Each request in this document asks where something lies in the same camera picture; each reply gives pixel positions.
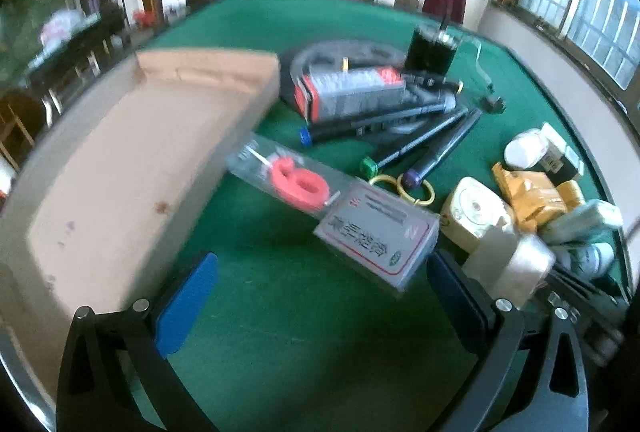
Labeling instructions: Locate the black pen with gold tip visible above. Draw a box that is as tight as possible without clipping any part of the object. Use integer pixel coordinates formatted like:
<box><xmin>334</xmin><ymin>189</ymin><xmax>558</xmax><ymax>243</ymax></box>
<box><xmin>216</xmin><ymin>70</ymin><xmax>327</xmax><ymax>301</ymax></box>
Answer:
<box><xmin>405</xmin><ymin>72</ymin><xmax>463</xmax><ymax>95</ymax></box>

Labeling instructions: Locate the pale green case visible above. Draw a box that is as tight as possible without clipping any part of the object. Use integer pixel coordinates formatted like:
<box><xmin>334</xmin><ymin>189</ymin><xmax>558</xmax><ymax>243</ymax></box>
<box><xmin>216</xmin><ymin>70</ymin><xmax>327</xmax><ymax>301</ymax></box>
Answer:
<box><xmin>542</xmin><ymin>201</ymin><xmax>623</xmax><ymax>245</ymax></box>

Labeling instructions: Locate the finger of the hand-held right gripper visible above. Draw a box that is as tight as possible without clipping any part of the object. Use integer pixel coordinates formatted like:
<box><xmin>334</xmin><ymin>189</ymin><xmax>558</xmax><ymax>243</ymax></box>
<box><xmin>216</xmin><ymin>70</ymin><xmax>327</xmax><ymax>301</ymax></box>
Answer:
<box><xmin>547</xmin><ymin>264</ymin><xmax>632</xmax><ymax>310</ymax></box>

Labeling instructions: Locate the yellow jar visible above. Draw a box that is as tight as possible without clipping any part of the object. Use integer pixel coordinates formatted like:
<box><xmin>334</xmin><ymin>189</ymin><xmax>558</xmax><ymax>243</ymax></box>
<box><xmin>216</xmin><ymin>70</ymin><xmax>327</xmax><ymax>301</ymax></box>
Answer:
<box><xmin>555</xmin><ymin>181</ymin><xmax>586</xmax><ymax>213</ymax></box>

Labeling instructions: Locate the black marker with purple cap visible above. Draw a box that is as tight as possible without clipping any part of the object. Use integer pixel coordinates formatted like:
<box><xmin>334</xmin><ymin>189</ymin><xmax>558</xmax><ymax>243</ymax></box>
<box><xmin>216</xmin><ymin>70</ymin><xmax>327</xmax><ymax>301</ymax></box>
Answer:
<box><xmin>400</xmin><ymin>109</ymin><xmax>483</xmax><ymax>193</ymax></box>

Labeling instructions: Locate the cardboard box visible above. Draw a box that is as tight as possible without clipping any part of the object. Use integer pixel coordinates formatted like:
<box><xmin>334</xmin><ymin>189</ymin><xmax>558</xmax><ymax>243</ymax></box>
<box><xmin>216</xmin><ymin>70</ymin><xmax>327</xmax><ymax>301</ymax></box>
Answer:
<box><xmin>0</xmin><ymin>49</ymin><xmax>281</xmax><ymax>408</ymax></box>

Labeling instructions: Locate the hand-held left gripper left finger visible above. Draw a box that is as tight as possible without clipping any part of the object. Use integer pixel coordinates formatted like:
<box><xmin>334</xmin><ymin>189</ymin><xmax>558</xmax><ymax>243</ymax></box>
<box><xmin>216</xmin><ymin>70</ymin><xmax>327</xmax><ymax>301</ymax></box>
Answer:
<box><xmin>57</xmin><ymin>252</ymin><xmax>221</xmax><ymax>432</ymax></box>

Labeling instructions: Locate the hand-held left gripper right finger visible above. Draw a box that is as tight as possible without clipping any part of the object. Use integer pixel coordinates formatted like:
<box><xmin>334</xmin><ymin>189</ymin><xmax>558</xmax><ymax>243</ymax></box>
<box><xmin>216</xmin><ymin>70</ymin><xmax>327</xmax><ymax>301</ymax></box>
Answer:
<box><xmin>426</xmin><ymin>249</ymin><xmax>588</xmax><ymax>432</ymax></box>

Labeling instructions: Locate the cream round device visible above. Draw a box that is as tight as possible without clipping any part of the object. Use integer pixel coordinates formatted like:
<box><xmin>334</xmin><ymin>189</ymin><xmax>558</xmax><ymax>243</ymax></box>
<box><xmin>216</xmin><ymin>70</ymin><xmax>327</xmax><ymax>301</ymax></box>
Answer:
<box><xmin>440</xmin><ymin>177</ymin><xmax>516</xmax><ymax>243</ymax></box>

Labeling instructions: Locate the black cup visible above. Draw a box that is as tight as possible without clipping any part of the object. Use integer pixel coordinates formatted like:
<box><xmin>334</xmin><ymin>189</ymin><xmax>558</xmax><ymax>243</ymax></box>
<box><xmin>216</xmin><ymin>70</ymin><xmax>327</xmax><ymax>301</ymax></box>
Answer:
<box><xmin>404</xmin><ymin>16</ymin><xmax>458</xmax><ymax>75</ymax></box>

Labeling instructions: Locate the beige plastic object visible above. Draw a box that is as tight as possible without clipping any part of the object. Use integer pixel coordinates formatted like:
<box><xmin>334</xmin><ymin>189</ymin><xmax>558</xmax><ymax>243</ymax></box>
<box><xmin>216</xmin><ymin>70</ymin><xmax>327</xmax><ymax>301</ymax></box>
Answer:
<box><xmin>462</xmin><ymin>222</ymin><xmax>556</xmax><ymax>307</ymax></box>

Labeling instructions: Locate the white printed bottle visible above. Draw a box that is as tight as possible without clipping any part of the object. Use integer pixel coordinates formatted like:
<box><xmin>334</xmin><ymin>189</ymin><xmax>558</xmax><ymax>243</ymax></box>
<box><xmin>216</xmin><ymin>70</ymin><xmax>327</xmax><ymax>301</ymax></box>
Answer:
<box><xmin>557</xmin><ymin>242</ymin><xmax>615</xmax><ymax>277</ymax></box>

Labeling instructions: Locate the pink number candle pack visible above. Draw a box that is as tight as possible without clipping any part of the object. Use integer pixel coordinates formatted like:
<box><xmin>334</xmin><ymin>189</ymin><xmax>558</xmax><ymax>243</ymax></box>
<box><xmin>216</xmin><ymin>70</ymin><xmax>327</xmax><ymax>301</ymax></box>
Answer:
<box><xmin>227</xmin><ymin>134</ymin><xmax>358</xmax><ymax>215</ymax></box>

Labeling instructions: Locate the grey toy wheel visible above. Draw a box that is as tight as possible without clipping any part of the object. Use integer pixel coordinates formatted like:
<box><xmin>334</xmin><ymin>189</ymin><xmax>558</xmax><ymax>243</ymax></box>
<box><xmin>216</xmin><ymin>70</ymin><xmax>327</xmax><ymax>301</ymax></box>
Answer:
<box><xmin>279</xmin><ymin>39</ymin><xmax>406</xmax><ymax>113</ymax></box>

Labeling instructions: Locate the yellow crumpled packet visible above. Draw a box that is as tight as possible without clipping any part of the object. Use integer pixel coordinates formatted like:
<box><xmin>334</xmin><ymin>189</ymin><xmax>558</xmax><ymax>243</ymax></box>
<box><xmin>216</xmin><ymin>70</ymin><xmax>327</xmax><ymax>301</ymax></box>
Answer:
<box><xmin>492</xmin><ymin>162</ymin><xmax>568</xmax><ymax>233</ymax></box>

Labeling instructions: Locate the black marker with green cap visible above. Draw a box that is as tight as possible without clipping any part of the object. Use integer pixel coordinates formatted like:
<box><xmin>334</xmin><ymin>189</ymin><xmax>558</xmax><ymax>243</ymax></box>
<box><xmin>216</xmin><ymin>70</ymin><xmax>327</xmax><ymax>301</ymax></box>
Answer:
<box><xmin>360</xmin><ymin>108</ymin><xmax>471</xmax><ymax>177</ymax></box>

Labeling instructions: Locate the green wall painting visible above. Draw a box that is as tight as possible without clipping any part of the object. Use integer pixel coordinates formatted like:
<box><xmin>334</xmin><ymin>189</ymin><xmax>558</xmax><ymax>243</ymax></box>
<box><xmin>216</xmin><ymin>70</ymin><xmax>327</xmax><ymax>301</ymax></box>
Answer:
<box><xmin>0</xmin><ymin>0</ymin><xmax>83</xmax><ymax>77</ymax></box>

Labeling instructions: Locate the black marker with blue cap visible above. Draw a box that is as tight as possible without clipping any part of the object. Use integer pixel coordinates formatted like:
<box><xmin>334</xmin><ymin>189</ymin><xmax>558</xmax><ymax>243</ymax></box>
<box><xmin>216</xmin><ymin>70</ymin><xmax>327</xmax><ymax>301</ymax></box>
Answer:
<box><xmin>297</xmin><ymin>104</ymin><xmax>453</xmax><ymax>147</ymax></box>

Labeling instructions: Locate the red and grey box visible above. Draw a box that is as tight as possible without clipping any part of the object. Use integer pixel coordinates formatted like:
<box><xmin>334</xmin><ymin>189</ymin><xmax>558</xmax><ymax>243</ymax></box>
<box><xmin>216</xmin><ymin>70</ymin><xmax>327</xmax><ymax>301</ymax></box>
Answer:
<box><xmin>295</xmin><ymin>66</ymin><xmax>407</xmax><ymax>123</ymax></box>

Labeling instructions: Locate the grey box with red border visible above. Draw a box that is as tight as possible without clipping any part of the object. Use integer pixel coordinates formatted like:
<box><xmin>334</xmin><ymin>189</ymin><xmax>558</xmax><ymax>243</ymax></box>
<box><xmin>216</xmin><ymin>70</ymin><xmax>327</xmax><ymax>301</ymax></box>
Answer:
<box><xmin>313</xmin><ymin>182</ymin><xmax>441</xmax><ymax>293</ymax></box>

